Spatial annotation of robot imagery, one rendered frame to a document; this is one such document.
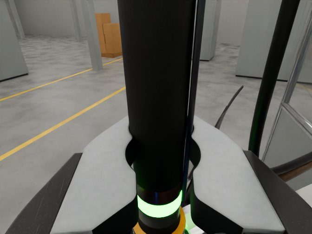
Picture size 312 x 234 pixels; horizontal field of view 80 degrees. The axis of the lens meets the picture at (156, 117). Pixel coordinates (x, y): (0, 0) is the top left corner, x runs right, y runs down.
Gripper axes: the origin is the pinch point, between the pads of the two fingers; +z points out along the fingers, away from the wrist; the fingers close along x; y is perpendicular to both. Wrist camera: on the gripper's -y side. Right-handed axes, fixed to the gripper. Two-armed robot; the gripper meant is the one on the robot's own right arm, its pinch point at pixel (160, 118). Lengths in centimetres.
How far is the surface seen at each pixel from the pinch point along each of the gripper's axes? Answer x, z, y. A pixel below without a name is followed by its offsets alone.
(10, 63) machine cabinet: -396, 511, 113
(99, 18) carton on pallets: -212, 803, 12
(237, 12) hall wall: 445, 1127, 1
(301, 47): 91, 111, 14
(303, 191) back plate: 33.7, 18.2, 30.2
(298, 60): 91, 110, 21
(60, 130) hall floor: -149, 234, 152
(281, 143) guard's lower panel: 89, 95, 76
